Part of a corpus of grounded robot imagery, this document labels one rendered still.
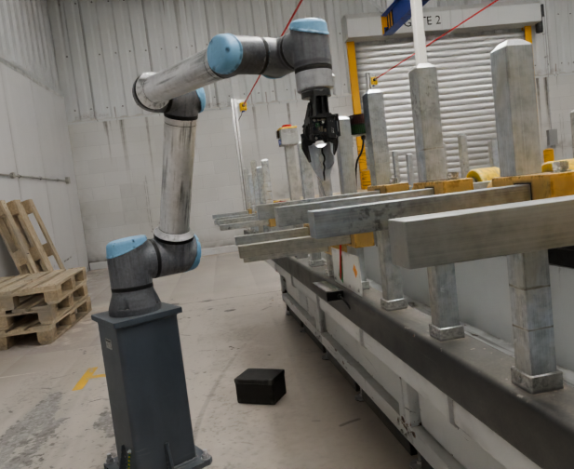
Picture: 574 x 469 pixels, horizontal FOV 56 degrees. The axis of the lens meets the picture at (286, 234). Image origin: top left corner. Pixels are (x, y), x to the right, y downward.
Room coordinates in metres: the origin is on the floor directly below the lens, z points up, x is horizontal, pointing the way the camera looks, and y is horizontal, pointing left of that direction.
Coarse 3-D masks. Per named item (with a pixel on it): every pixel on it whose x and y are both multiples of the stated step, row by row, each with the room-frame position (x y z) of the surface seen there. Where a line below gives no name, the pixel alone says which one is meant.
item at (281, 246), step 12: (276, 240) 1.34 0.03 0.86; (288, 240) 1.33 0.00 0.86; (300, 240) 1.33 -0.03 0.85; (312, 240) 1.34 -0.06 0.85; (324, 240) 1.34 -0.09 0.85; (336, 240) 1.35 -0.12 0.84; (348, 240) 1.35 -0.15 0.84; (240, 252) 1.31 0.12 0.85; (252, 252) 1.31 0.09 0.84; (264, 252) 1.32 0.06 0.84; (276, 252) 1.32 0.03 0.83
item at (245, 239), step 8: (272, 232) 1.83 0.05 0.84; (280, 232) 1.83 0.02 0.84; (288, 232) 1.84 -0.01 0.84; (296, 232) 1.84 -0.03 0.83; (304, 232) 1.84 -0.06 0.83; (240, 240) 1.81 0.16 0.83; (248, 240) 1.81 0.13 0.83; (256, 240) 1.82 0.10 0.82; (264, 240) 1.82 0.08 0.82; (272, 240) 1.83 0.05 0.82
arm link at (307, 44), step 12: (300, 24) 1.29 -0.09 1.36; (312, 24) 1.28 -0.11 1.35; (324, 24) 1.30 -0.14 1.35; (288, 36) 1.33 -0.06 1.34; (300, 36) 1.29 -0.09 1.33; (312, 36) 1.28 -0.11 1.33; (324, 36) 1.29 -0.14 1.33; (288, 48) 1.32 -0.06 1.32; (300, 48) 1.29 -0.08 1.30; (312, 48) 1.28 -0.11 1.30; (324, 48) 1.29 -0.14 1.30; (288, 60) 1.34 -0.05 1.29; (300, 60) 1.29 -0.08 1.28; (312, 60) 1.28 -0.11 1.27; (324, 60) 1.29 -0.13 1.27
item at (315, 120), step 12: (312, 96) 1.29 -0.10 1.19; (324, 96) 1.30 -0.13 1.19; (312, 108) 1.32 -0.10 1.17; (324, 108) 1.30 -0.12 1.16; (312, 120) 1.29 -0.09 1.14; (324, 120) 1.29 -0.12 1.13; (336, 120) 1.29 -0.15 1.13; (312, 132) 1.27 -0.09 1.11; (324, 132) 1.29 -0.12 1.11; (336, 132) 1.30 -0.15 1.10
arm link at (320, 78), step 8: (304, 72) 1.29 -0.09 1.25; (312, 72) 1.28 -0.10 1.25; (320, 72) 1.28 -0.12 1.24; (328, 72) 1.30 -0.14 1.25; (296, 80) 1.31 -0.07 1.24; (304, 80) 1.29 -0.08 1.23; (312, 80) 1.28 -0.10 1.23; (320, 80) 1.28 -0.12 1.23; (328, 80) 1.29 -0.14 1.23; (304, 88) 1.29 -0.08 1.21; (312, 88) 1.30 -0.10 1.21; (320, 88) 1.30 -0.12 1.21; (328, 88) 1.32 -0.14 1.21
